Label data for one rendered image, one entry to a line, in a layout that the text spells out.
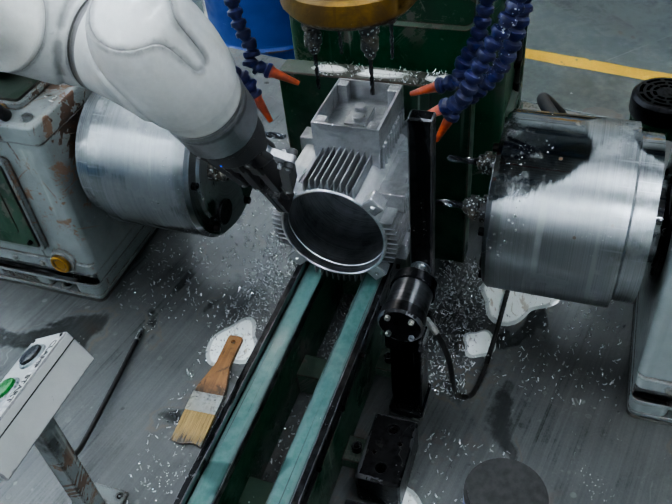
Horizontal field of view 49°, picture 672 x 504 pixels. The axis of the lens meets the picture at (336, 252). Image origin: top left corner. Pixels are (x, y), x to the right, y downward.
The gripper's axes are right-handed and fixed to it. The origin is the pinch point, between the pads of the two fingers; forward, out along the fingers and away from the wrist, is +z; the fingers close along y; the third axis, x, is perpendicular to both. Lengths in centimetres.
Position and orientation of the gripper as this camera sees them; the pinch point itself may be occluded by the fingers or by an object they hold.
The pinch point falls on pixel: (278, 193)
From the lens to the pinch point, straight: 99.1
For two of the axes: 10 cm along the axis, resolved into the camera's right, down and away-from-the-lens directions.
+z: 2.3, 2.9, 9.3
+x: -2.4, 9.4, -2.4
